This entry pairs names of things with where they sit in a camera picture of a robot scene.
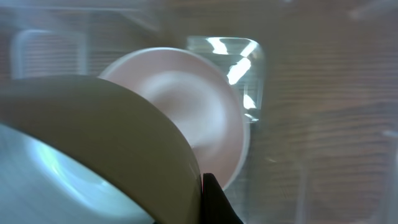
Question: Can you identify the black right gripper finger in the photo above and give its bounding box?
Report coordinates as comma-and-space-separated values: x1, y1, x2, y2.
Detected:
201, 173, 243, 224

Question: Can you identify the pink bowl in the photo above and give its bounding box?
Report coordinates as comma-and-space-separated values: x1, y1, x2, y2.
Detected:
99, 47, 250, 189

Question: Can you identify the grey green bowl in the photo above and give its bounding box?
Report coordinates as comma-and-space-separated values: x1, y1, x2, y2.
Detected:
1, 75, 201, 223

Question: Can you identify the clear plastic storage bin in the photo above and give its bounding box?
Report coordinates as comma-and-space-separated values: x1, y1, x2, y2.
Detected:
1, 0, 397, 223

